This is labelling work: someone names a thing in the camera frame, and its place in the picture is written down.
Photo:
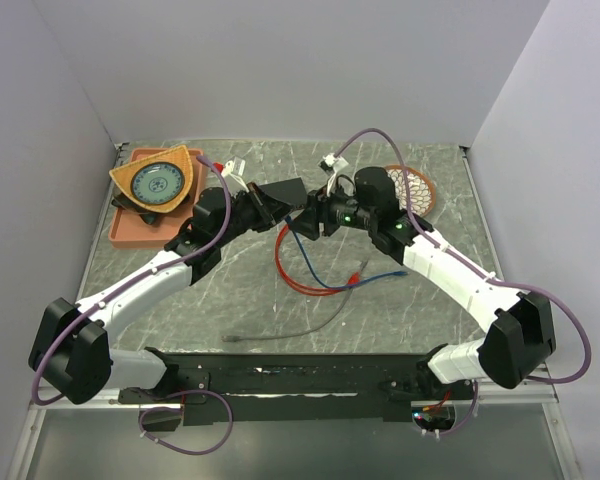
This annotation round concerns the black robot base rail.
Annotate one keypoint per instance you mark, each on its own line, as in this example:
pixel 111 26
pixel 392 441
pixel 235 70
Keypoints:
pixel 211 387

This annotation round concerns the dark dish under basket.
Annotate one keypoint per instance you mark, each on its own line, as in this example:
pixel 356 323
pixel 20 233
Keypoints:
pixel 121 201

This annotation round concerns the blue patterned round plate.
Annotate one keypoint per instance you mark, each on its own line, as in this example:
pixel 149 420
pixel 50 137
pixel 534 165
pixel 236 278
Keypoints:
pixel 157 183

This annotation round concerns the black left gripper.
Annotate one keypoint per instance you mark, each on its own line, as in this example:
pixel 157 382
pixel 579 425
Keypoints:
pixel 267 208

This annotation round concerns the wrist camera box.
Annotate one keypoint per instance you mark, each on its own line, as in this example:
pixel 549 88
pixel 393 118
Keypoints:
pixel 332 165
pixel 232 172

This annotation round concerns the woven triangular basket plate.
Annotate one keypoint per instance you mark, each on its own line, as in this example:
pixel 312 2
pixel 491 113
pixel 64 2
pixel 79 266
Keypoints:
pixel 178 156

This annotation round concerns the floral patterned plate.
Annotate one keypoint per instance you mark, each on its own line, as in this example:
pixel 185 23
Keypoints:
pixel 421 190

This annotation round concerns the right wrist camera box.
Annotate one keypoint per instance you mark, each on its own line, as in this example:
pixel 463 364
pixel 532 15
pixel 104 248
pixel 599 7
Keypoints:
pixel 332 165

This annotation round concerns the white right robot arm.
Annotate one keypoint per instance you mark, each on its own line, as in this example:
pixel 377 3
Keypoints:
pixel 517 322

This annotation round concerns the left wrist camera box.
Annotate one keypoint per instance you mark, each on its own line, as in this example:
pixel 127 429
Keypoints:
pixel 232 172

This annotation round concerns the black network switch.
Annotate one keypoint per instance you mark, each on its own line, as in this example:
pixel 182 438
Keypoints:
pixel 282 198

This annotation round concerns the pink plastic tray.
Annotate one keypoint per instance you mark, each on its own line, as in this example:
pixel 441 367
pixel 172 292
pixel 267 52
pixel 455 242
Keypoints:
pixel 129 231

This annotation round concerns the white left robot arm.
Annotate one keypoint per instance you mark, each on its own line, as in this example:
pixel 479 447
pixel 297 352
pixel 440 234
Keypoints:
pixel 72 350

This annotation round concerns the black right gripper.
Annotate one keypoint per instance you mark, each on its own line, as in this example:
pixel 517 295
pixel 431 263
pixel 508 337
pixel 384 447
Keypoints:
pixel 318 211

